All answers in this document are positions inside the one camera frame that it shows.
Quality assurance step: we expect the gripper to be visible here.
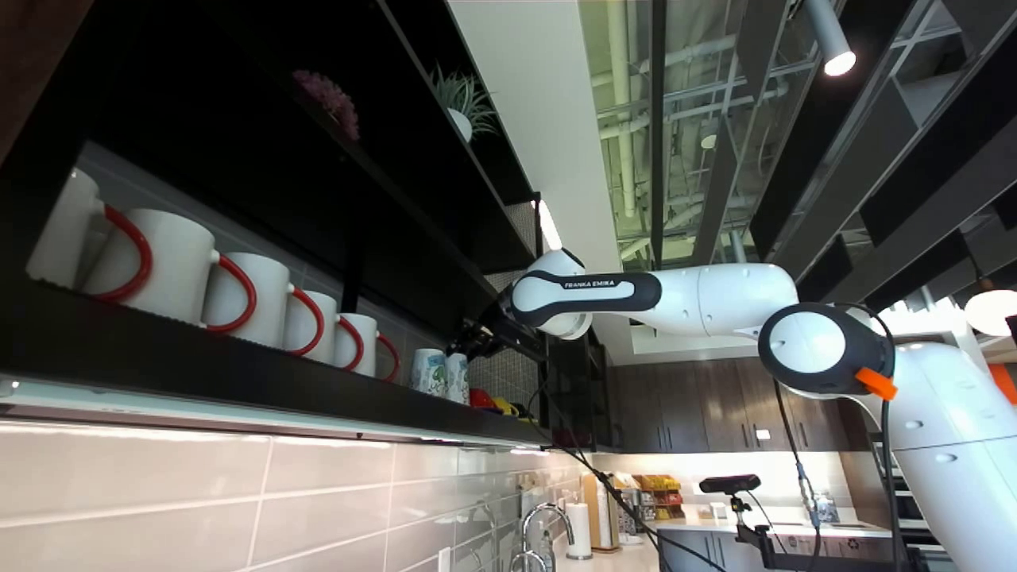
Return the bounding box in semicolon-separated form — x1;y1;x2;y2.
447;288;551;362

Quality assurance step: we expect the white spotlight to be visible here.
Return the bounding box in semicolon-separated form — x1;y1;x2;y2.
801;0;858;79

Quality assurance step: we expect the round pendant lamp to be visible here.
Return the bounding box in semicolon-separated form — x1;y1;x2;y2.
964;278;1017;338

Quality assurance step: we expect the patterned paper cup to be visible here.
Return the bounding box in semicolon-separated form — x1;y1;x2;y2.
408;348;448;398
444;352;471;406

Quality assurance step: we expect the paper towel roll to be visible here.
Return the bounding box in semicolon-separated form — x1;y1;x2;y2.
563;501;594;561

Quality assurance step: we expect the camera on mount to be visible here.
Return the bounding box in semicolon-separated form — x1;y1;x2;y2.
698;473;926;572

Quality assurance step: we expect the white mug with red handle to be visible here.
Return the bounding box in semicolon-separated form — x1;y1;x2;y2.
202;252;326;357
334;312;401;383
79;208;258;334
283;290;365;372
25;168;153;303

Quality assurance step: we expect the black wall shelf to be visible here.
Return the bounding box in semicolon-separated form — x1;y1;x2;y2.
0;0;557;447

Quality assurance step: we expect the purple flower plant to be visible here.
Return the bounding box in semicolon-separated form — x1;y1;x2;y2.
291;68;362;143

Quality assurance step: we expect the under-shelf light strip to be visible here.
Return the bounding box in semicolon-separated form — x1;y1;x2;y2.
0;377;551;447

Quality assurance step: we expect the row of brown wall cabinets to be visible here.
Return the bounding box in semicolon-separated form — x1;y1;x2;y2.
607;356;853;454

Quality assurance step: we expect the wooden cutting board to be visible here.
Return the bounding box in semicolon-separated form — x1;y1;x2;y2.
581;472;621;551

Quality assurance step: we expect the chrome tap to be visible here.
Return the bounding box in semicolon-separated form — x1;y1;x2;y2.
508;501;575;572

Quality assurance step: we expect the green plant in white pot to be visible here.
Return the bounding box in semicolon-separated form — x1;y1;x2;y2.
428;63;502;145

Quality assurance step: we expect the snack rack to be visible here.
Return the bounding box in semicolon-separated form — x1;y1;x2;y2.
632;473;685;526

